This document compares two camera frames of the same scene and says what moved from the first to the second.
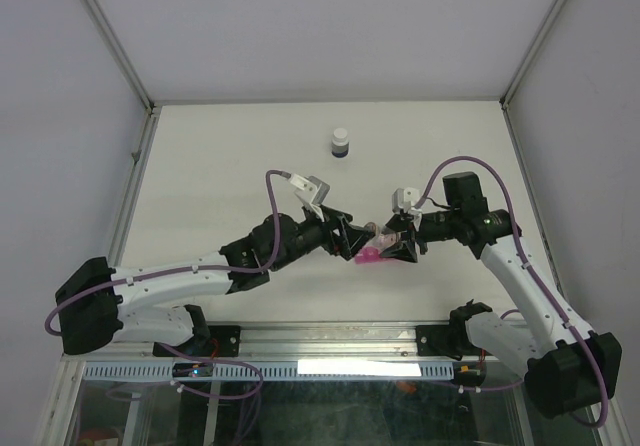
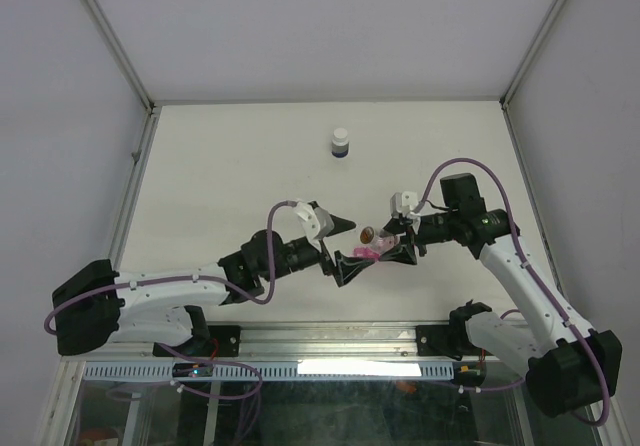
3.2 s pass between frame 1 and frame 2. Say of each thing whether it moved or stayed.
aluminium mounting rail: stayed
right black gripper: stayed
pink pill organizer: stayed
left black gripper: moved
